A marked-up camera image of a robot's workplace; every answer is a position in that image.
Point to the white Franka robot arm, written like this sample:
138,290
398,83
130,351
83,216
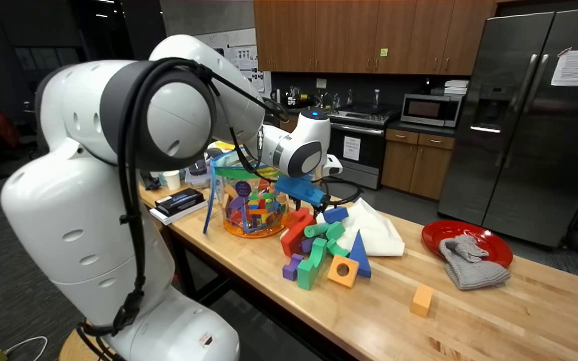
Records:
68,221

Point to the stainless steel oven range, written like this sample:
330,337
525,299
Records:
366,147

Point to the silver microwave oven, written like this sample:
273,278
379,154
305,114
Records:
431,110

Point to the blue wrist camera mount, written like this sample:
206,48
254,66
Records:
299,190

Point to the red plate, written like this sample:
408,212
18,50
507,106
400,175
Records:
451,232

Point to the white folded towels stack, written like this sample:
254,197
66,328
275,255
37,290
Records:
457,87

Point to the blue triangle foam block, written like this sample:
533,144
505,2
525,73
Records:
359,258

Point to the brown wooden base cabinet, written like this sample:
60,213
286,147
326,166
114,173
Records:
423,161

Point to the round wooden stool seat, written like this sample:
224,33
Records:
68,351

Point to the whiteboard with posters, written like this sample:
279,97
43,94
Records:
241,52

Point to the purple wooden block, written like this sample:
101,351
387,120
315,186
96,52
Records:
291,270

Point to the brown wooden wall cabinets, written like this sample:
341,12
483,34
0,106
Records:
369,33

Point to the small purple foam block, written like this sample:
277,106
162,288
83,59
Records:
305,245

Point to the blue rectangular foam block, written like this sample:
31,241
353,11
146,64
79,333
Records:
335,216

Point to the grey folded cloth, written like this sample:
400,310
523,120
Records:
473,267

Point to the green wooden block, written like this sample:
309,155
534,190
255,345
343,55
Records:
321,232

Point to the orange-red foam block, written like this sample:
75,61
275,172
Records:
299,218

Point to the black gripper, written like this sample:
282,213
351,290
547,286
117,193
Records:
324,204

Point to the green sticky note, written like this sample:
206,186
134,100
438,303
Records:
383,50

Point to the small orange cube block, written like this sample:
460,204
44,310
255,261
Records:
423,302

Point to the clear bin of toys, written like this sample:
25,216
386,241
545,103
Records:
255,207

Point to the orange block with round hole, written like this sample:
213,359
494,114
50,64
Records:
341,271

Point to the stainless steel refrigerator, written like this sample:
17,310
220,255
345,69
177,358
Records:
523,133

